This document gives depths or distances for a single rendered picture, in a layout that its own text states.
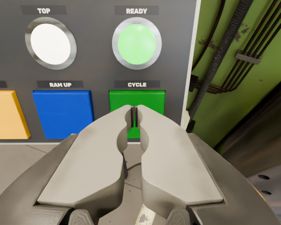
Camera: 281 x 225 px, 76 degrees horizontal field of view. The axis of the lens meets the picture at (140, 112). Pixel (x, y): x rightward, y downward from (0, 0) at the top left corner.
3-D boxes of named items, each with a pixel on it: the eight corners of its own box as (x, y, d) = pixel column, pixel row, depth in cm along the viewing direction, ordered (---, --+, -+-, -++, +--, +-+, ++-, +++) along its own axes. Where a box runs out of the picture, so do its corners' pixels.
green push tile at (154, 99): (163, 139, 27) (166, 92, 24) (112, 139, 27) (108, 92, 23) (161, 132, 29) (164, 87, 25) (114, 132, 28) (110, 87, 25)
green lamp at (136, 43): (149, 73, 22) (150, 43, 18) (115, 61, 23) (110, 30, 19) (158, 56, 23) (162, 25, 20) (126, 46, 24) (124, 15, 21)
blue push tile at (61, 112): (95, 139, 27) (89, 92, 24) (44, 139, 27) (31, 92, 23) (98, 132, 29) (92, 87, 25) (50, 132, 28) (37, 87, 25)
